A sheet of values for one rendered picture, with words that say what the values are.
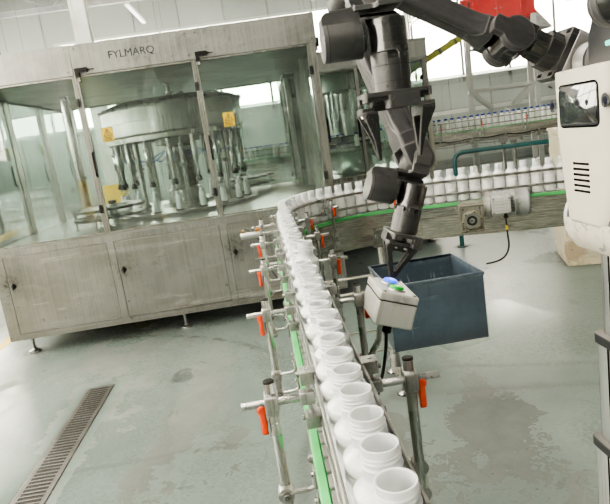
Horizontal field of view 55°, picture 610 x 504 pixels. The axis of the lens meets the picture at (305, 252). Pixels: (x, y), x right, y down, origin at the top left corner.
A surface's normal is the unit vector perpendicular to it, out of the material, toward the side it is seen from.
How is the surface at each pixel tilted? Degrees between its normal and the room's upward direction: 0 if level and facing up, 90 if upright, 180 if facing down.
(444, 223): 90
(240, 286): 90
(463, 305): 90
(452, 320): 90
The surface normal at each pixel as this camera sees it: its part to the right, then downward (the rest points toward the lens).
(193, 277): 0.07, 0.18
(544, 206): -0.23, 0.22
